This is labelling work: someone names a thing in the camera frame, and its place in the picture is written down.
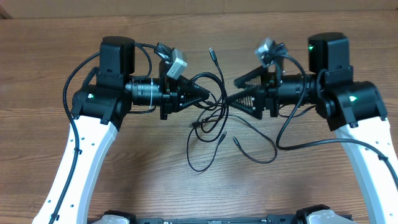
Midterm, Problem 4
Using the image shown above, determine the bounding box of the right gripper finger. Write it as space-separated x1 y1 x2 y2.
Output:
226 86 265 119
234 66 264 88

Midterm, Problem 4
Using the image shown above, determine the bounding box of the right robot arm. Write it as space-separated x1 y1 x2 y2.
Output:
226 32 397 223

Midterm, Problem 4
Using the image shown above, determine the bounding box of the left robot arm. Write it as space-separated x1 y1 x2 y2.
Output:
34 36 209 223

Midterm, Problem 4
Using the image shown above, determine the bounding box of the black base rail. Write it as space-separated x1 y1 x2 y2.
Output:
90 203 354 224

